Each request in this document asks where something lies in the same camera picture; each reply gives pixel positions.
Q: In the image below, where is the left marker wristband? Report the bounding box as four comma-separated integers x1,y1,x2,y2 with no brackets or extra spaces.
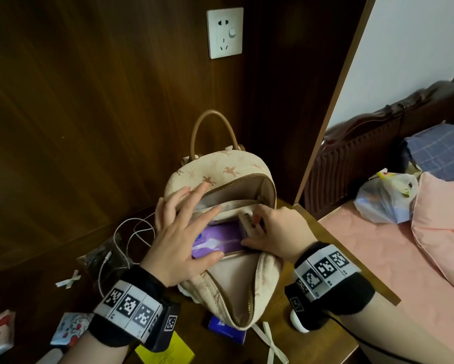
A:
88,265,167,347

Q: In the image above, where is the blue plaid pillow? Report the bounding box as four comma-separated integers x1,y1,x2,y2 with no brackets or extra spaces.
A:
404,123,454,183

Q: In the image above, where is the right marker wristband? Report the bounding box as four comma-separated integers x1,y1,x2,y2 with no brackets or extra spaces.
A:
284,241,376,315

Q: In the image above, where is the person's right forearm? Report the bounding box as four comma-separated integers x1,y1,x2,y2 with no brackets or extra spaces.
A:
339,291,454,364

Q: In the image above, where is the wooden comb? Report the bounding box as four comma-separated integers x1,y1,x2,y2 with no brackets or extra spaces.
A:
238,208,265,239

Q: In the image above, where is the purple tissue pack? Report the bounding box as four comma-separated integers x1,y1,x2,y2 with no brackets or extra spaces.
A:
190,220,247,260

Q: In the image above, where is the white coiled cable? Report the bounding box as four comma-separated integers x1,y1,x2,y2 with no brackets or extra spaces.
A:
97,212,158,292

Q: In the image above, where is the dark wooden bed headboard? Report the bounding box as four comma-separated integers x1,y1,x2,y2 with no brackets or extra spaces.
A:
303,74,454,220

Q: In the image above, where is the clear bag with dark contents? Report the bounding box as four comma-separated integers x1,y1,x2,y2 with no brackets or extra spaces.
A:
76,235,131,277

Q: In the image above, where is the blue pocket tissue pack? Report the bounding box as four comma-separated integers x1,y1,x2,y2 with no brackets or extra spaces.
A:
207,314,247,345

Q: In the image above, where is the small white ribbon cross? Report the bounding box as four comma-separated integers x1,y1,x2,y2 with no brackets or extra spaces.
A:
55,269,82,290

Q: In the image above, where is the pink quilt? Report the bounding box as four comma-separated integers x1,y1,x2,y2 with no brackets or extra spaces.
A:
410,171,454,300

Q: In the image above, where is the large white ribbon cross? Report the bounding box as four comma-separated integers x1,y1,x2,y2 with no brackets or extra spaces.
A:
251,321,290,364

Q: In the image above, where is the person's left hand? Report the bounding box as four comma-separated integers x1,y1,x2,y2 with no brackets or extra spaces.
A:
139,181,224,288

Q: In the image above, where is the marker wristband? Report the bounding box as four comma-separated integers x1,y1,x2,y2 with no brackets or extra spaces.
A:
88,265,167,347
284,241,376,315

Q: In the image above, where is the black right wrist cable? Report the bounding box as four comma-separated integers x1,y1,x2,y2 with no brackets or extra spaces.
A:
327,314,414,364

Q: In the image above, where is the white plastic bag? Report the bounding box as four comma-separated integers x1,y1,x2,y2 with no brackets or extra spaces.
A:
354,168,419,225

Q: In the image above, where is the person's right hand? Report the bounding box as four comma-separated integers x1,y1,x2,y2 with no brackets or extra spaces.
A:
241,203,318,264

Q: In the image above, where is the beige horse-print backpack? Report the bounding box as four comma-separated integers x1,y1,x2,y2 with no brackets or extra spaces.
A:
164,109,285,331

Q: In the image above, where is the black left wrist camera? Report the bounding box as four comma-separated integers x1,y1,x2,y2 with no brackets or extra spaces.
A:
145,301,181,353

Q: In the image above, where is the small red-print packet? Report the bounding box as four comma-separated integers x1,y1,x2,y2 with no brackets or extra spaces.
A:
49,311,95,347

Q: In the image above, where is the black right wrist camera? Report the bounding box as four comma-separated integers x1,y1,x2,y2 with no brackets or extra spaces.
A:
285,286,331,332

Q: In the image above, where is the white wall socket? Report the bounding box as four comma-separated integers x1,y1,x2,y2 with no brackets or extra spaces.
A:
206,7,245,60

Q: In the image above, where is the white earbuds case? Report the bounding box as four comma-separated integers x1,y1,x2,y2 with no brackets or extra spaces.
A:
289,309,311,334

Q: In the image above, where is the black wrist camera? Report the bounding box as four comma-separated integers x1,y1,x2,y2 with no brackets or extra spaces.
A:
285,286,331,332
145,301,181,353

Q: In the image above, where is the yellow box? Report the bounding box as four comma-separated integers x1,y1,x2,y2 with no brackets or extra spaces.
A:
134,329,196,364

